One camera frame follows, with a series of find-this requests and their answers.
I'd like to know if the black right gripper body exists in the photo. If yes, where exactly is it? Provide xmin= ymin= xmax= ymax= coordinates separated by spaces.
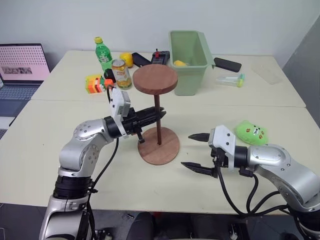
xmin=209 ymin=146 xmax=230 ymax=169

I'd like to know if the clear tube with green cap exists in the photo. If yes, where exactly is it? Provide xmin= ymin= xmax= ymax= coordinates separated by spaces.
xmin=215 ymin=73 xmax=246 ymax=88

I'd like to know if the open laptop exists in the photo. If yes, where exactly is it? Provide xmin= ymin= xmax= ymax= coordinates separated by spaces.
xmin=0 ymin=43 xmax=52 ymax=128

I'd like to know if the colourful block stack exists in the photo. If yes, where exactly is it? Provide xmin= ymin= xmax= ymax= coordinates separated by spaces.
xmin=85 ymin=74 xmax=114 ymax=95

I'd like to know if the black device with red switch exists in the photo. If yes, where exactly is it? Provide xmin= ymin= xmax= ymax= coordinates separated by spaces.
xmin=150 ymin=48 xmax=171 ymax=66

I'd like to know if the clear plastic piece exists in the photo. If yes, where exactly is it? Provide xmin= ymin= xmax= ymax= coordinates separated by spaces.
xmin=251 ymin=62 xmax=283 ymax=85

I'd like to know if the wooden pole with round top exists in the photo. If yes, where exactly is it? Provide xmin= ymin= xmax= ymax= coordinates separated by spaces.
xmin=132 ymin=64 xmax=179 ymax=146

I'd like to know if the round wooden base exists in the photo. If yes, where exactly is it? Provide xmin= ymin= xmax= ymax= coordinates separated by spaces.
xmin=137 ymin=126 xmax=181 ymax=166

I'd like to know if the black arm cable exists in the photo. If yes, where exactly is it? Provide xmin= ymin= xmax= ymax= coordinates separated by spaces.
xmin=84 ymin=84 xmax=120 ymax=240
xmin=216 ymin=165 xmax=299 ymax=216

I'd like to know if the black flat case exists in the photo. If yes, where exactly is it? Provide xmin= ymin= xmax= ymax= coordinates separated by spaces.
xmin=131 ymin=52 xmax=152 ymax=68

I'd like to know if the green soda bottle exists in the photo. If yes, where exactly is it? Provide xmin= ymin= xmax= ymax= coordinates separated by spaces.
xmin=94 ymin=36 xmax=114 ymax=73

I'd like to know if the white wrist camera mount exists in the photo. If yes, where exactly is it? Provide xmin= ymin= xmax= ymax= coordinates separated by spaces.
xmin=109 ymin=87 xmax=133 ymax=140
xmin=207 ymin=124 xmax=237 ymax=172

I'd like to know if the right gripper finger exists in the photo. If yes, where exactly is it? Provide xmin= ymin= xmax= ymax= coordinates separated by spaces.
xmin=187 ymin=132 xmax=211 ymax=143
xmin=180 ymin=161 xmax=219 ymax=179

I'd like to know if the black phone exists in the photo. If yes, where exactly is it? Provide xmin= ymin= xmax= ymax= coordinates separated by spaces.
xmin=213 ymin=57 xmax=243 ymax=73

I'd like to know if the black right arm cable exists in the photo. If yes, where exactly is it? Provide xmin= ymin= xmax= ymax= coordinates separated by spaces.
xmin=216 ymin=165 xmax=299 ymax=216

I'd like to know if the green plastic bin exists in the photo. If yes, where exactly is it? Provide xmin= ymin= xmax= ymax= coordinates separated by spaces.
xmin=168 ymin=29 xmax=216 ymax=97

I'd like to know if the yellow round object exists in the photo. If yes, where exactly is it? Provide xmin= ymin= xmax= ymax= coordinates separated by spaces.
xmin=119 ymin=52 xmax=133 ymax=68

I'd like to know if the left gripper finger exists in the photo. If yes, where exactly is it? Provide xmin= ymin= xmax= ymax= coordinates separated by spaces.
xmin=135 ymin=106 xmax=166 ymax=118
xmin=136 ymin=112 xmax=168 ymax=128

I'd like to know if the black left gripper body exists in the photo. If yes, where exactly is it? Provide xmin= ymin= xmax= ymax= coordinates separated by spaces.
xmin=121 ymin=109 xmax=146 ymax=145

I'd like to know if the green plush toy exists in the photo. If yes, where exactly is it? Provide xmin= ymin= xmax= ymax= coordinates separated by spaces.
xmin=234 ymin=119 xmax=270 ymax=145

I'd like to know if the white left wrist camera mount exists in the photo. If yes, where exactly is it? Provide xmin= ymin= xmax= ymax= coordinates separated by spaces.
xmin=109 ymin=87 xmax=133 ymax=140

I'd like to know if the yellow drink can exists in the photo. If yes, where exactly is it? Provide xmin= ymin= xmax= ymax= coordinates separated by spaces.
xmin=111 ymin=59 xmax=133 ymax=90

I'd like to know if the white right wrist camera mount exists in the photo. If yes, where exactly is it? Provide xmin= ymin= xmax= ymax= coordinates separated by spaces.
xmin=207 ymin=124 xmax=237 ymax=172

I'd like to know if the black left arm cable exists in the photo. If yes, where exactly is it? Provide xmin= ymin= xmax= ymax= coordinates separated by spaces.
xmin=84 ymin=84 xmax=120 ymax=240

